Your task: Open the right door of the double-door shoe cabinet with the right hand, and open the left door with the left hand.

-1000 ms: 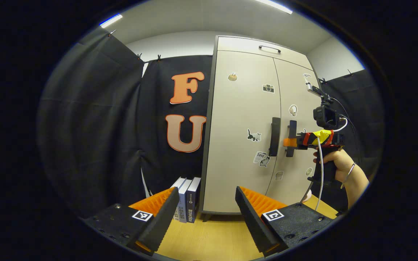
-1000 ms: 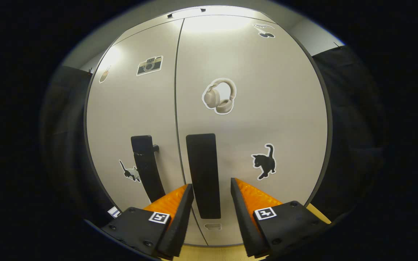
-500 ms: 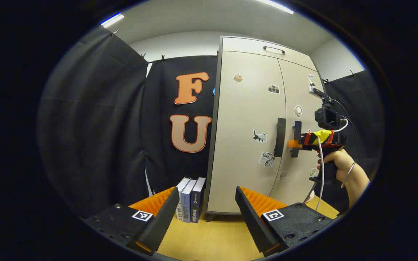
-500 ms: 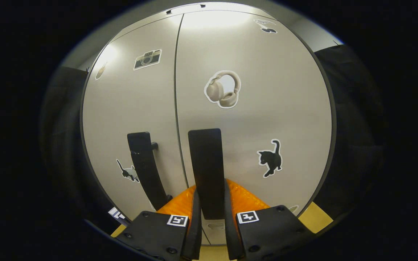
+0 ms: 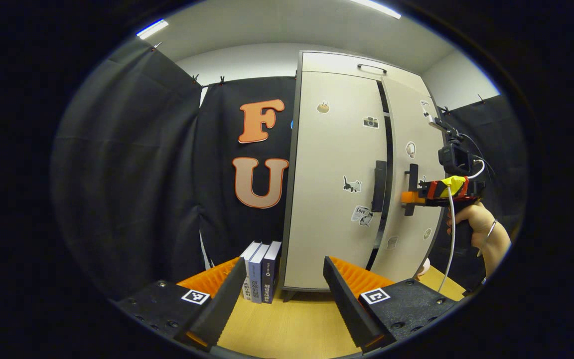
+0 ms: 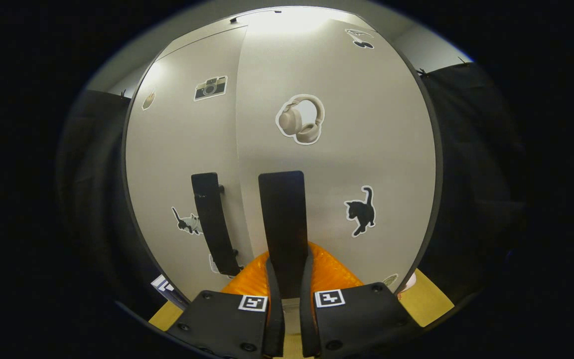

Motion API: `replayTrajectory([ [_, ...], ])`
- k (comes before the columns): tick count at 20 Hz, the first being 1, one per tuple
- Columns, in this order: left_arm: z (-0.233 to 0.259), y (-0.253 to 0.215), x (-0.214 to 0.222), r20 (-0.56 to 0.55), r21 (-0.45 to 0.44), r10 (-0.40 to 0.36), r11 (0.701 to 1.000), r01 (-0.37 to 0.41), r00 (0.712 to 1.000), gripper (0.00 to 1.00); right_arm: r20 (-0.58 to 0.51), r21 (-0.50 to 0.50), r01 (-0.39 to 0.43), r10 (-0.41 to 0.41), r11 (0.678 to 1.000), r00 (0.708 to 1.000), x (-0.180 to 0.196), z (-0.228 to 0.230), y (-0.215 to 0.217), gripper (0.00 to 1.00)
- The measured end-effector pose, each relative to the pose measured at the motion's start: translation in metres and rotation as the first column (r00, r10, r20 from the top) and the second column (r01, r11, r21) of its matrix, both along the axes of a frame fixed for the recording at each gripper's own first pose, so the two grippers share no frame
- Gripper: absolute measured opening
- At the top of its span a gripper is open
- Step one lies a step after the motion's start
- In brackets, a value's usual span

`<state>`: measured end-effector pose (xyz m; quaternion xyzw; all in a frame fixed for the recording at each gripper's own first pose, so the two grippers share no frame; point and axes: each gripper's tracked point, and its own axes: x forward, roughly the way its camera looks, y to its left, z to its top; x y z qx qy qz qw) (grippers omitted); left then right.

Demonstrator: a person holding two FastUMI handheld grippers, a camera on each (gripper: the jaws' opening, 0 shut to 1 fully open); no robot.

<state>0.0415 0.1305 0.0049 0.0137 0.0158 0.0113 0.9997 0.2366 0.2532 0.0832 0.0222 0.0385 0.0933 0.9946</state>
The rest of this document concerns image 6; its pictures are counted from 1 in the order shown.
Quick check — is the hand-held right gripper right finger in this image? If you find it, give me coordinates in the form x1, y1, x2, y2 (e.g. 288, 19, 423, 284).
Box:
299, 241, 425, 359

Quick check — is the stack of blue books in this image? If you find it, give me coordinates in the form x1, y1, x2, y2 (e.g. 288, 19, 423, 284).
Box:
150, 273, 190, 311

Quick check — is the black door handle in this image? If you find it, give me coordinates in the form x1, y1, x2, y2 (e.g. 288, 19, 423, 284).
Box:
191, 172, 244, 277
258, 171, 309, 300

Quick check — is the white double-door shoe cabinet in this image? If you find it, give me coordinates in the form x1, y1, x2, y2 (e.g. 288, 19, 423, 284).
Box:
120, 5, 443, 310

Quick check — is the black curved drawer handle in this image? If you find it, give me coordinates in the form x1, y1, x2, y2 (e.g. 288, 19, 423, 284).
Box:
229, 9, 283, 23

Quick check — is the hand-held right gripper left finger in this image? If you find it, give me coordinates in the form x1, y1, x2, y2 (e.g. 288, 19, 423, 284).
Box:
166, 251, 286, 359

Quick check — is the white cabinet door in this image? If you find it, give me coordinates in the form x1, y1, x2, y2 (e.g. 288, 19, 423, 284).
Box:
235, 6, 437, 300
125, 26, 255, 305

